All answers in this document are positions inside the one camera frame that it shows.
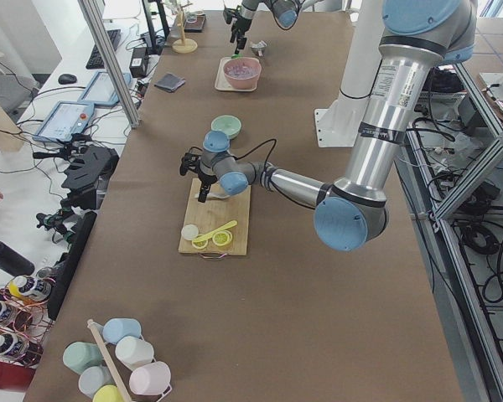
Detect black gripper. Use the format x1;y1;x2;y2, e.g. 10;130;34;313
192;155;216;203
231;14;251;55

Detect white ceramic spoon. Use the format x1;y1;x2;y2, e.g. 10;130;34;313
206;192;229;199

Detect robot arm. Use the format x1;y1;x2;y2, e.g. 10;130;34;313
223;0;363;59
180;1;477;251

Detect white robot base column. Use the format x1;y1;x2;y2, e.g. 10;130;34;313
314;0;384;147

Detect metal ice scoop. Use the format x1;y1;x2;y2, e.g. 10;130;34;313
250;41;267;57

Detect pink bowl of ice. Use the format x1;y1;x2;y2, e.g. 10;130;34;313
222;57;262;90

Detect mint green bowl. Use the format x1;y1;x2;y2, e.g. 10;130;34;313
210;115;241;140

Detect wooden cutting board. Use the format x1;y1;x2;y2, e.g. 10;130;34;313
178;178;251;256

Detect cream serving tray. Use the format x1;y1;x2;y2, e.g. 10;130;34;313
215;57;262;92

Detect yellow plastic knife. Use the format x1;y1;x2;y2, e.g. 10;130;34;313
191;219;238;243

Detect lemon slice near bun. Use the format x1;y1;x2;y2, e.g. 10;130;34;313
191;234;210;250

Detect wooden mug tree stand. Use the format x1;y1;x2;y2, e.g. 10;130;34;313
169;1;198;54

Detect grey folded cloth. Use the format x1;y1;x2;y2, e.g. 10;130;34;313
154;73;186;93

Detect far teach pendant tablet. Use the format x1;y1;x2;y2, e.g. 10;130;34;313
78;71;119;107

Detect teach pendant tablet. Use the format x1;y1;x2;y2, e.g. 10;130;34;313
32;101;95;143
78;71;119;107

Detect black keyboard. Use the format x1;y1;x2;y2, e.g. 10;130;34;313
86;28;122;70

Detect black foam bar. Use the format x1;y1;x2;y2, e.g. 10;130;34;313
47;211;97;321

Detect near teach pendant tablet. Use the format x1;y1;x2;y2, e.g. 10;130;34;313
32;101;95;143

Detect light blue cup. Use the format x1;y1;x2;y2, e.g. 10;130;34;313
102;317;142;344

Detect white cup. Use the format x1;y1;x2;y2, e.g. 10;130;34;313
115;336;154;370

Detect black computer mouse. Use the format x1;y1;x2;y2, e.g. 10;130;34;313
58;74;77;85

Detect pink cup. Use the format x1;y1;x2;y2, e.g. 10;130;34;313
129;361;172;395

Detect oolong tea bottle far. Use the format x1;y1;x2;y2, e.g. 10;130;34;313
8;276;53;302

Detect oolong tea bottle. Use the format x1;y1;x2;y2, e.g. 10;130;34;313
8;276;53;302
0;333;29;361
0;301;32;330

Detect mint green cup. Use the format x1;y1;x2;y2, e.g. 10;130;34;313
62;342;103;374

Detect black thermos bottle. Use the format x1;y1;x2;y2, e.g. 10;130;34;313
0;241;34;276

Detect grey cup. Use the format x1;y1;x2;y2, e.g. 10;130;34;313
78;366;114;399

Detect yellow cup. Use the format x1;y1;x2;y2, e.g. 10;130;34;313
92;384;123;402

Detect oolong tea bottle middle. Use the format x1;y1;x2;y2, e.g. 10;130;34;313
0;301;32;330

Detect oolong tea bottle near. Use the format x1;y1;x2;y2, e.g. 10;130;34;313
0;333;29;361

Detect lemon slice near handle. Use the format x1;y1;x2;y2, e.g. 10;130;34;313
211;229;233;247

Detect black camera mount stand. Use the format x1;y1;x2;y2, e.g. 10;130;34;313
33;142;119;210

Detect aluminium frame post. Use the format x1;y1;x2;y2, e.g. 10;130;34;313
77;0;140;129

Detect white wire cup rack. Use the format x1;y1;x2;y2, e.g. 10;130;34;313
91;329;173;401

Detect copper wire bottle rack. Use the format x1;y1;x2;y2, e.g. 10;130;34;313
0;278;55;369

